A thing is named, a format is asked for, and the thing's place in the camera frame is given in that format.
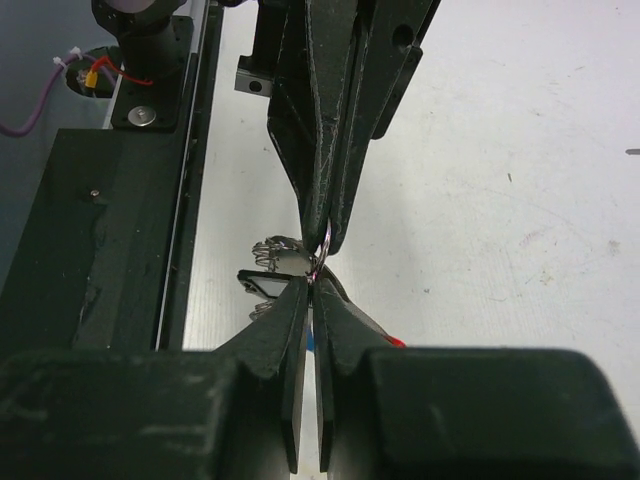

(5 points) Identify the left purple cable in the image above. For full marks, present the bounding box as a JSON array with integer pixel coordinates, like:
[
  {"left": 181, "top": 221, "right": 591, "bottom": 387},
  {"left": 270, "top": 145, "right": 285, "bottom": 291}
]
[{"left": 0, "top": 47, "right": 121, "bottom": 137}]

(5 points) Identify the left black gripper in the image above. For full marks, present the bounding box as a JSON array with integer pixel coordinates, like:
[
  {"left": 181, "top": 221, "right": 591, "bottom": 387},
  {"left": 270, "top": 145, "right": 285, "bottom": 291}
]
[{"left": 234, "top": 1, "right": 440, "bottom": 254}]

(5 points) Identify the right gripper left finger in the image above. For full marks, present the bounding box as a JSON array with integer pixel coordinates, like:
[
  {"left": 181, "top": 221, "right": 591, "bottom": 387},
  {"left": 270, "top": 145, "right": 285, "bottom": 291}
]
[{"left": 1, "top": 277, "right": 309, "bottom": 479}]

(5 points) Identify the dark blue tagged key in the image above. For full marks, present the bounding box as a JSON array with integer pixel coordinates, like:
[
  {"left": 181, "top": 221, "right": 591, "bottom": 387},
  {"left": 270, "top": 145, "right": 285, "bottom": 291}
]
[{"left": 237, "top": 269, "right": 293, "bottom": 301}]

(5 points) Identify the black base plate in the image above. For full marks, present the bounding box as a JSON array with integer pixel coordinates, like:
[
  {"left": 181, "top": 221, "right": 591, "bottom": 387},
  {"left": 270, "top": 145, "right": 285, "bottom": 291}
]
[{"left": 1, "top": 1, "right": 195, "bottom": 357}]

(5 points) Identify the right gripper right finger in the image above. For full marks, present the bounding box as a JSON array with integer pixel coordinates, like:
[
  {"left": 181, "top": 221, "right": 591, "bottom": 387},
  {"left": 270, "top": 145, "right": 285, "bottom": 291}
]
[{"left": 312, "top": 279, "right": 638, "bottom": 479}]

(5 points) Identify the chain of metal keyrings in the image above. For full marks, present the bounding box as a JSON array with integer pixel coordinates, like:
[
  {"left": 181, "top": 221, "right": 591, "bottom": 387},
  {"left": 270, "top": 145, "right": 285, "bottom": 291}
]
[{"left": 247, "top": 219, "right": 334, "bottom": 321}]

